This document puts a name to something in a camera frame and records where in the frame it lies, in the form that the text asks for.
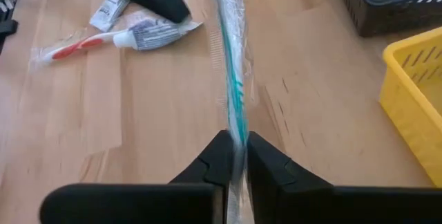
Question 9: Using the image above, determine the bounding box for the black camera stand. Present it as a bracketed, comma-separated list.
[0, 0, 19, 55]

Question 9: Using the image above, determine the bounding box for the yellow slotted plastic basket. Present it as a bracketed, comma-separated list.
[378, 26, 442, 188]

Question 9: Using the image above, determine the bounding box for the black slotted plastic basket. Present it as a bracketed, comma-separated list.
[333, 0, 442, 39]

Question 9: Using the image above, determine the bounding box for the white grey toothpaste tube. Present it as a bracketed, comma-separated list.
[113, 17, 204, 53]
[88, 0, 131, 33]

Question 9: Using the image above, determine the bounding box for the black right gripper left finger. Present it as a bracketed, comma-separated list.
[39, 129, 233, 224]

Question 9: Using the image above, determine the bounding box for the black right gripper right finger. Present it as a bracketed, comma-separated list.
[246, 130, 442, 224]

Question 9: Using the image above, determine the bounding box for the red white toothbrush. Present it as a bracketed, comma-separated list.
[29, 28, 120, 68]

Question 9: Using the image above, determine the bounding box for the green white toothbrush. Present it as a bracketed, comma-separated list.
[206, 0, 258, 224]

